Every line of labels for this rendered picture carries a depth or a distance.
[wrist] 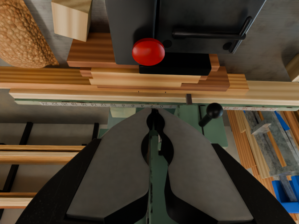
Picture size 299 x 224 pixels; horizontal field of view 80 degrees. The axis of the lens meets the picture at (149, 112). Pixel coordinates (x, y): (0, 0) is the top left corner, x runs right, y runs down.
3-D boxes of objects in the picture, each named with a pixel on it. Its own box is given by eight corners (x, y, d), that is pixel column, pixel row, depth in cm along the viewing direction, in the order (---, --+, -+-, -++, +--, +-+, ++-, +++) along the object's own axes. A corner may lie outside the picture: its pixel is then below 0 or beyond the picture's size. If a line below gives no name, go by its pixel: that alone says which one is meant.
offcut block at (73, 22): (58, -16, 22) (50, 1, 21) (93, -4, 24) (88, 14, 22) (60, 16, 26) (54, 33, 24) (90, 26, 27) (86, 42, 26)
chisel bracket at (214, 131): (219, 96, 29) (229, 147, 25) (195, 130, 41) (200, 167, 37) (173, 94, 29) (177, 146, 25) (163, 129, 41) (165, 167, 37)
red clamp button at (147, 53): (166, 35, 16) (167, 44, 15) (162, 61, 18) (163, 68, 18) (131, 34, 15) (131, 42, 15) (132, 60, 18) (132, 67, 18)
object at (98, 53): (212, 36, 29) (220, 66, 26) (210, 42, 30) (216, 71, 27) (74, 31, 28) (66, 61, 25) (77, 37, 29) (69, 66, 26)
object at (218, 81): (225, 66, 35) (230, 85, 33) (221, 73, 37) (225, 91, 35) (98, 62, 34) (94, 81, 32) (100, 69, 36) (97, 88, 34)
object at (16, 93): (298, 81, 39) (308, 101, 37) (292, 87, 41) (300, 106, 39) (17, 73, 37) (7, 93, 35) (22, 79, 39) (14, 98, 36)
